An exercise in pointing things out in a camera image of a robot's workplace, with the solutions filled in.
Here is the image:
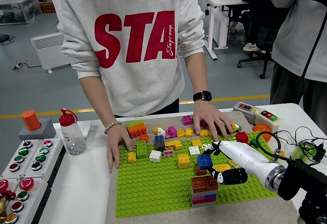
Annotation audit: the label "person's right hand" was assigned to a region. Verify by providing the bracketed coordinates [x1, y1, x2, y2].
[106, 124, 134, 174]

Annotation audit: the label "person's left hand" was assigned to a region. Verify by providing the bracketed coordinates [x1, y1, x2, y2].
[192, 100, 235, 142]

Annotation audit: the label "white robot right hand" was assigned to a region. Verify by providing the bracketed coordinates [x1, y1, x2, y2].
[203, 140, 279, 187]

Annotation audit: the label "yellow curved brick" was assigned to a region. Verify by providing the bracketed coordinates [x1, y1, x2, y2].
[213, 164, 232, 172]

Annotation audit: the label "blue square brick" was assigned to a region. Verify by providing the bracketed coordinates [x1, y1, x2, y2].
[196, 154, 214, 170]

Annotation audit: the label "green studded baseplate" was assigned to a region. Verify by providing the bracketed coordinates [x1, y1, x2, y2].
[115, 131, 279, 219]

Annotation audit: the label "red brick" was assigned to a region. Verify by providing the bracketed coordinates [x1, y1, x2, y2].
[235, 131, 249, 143]

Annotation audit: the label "orange and green brick block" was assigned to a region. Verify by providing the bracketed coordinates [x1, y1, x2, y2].
[126, 119, 148, 139]

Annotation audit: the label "long green brick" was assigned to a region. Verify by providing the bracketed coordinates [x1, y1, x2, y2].
[136, 140, 148, 160]

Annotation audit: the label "small brown square brick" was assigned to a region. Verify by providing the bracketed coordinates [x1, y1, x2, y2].
[194, 163, 208, 176]

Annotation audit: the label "tall yellow square brick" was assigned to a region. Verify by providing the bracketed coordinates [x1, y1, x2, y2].
[177, 154, 191, 170]

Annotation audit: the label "brown-topped multicolour brick stack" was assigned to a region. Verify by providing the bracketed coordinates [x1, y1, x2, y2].
[190, 175, 219, 208]

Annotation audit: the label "black wristwatch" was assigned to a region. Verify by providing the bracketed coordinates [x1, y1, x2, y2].
[193, 90, 213, 103]

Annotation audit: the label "orange fruit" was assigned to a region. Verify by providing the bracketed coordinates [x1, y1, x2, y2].
[252, 123, 272, 143]

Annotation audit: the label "cream red-green button box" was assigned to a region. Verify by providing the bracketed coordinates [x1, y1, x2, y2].
[254, 108, 284, 134]

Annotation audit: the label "clear bottle with red cap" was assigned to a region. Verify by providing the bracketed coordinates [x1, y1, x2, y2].
[59, 108, 87, 156]

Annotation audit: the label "green tape roll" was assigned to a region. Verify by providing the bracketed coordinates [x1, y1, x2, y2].
[291, 141, 320, 167]

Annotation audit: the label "grey block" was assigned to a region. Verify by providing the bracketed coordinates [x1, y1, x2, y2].
[18, 118, 57, 142]

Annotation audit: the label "black power adapter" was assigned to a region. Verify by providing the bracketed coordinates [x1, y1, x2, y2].
[312, 142, 327, 162]

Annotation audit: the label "white box under desk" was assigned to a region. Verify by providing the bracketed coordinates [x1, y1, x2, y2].
[213, 8, 229, 50]

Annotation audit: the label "orange cylinder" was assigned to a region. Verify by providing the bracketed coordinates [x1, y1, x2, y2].
[20, 110, 42, 132]

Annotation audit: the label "grey push-button box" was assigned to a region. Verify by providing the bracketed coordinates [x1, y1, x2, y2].
[0, 138, 66, 184]

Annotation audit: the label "grey emergency-stop button box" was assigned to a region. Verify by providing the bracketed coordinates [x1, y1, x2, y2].
[0, 177, 52, 224]

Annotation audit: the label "white panel heater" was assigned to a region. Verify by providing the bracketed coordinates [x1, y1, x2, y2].
[31, 32, 72, 74]

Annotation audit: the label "brass valve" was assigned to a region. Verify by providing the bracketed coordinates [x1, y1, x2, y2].
[0, 198, 8, 223]

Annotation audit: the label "wooden box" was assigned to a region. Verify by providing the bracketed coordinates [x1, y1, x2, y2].
[38, 1, 56, 13]

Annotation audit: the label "black floor stand base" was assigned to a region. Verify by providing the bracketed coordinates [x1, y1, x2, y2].
[0, 34, 16, 46]

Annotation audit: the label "clear storage crate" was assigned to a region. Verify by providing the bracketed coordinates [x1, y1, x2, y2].
[0, 0, 43, 26]

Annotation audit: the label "beaded bracelet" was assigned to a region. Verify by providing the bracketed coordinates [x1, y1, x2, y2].
[103, 121, 122, 135]

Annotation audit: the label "white wall switch plate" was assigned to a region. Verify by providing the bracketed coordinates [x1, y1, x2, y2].
[76, 121, 92, 140]

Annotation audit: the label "grey switch box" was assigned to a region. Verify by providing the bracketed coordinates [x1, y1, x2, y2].
[232, 101, 259, 125]

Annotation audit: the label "black table cables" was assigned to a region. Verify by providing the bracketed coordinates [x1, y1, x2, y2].
[274, 126, 327, 166]

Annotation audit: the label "red valve handle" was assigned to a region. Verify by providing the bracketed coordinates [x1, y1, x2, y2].
[0, 189, 16, 201]

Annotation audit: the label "floor socket with cable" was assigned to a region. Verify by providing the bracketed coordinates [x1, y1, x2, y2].
[12, 60, 43, 70]

